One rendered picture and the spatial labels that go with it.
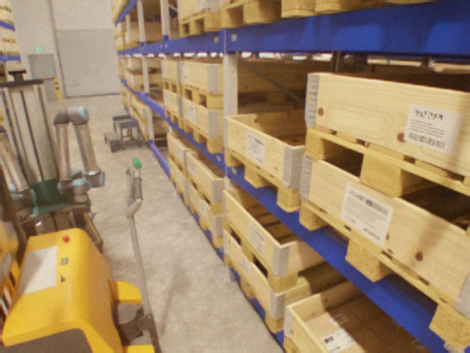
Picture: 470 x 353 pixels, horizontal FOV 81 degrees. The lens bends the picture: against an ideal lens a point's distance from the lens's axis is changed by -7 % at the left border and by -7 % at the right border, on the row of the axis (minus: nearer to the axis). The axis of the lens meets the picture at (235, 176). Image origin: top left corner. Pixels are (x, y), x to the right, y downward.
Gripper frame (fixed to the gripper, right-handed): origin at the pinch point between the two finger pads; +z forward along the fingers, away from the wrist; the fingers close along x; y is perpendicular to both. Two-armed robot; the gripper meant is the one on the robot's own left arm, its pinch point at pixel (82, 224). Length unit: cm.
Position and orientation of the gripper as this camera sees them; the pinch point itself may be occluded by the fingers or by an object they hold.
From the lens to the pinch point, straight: 244.9
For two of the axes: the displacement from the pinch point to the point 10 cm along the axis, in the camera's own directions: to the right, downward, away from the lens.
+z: 0.9, 10.0, -0.2
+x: 8.8, -0.7, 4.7
